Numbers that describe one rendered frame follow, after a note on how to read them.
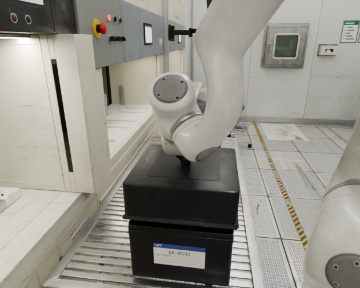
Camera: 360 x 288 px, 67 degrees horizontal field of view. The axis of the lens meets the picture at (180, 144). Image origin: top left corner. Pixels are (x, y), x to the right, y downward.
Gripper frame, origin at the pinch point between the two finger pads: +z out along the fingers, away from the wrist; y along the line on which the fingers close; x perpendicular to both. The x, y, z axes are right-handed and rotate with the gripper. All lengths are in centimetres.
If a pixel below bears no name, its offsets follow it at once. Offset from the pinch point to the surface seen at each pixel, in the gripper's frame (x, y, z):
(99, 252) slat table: 26.7, 26.4, 18.4
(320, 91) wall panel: -265, -176, 333
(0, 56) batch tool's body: -25, 59, -11
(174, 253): 25.0, 1.4, 6.7
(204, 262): 26.4, -6.7, 8.1
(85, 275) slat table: 33.1, 26.5, 12.1
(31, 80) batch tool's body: -20, 51, -6
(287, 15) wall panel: -347, -105, 250
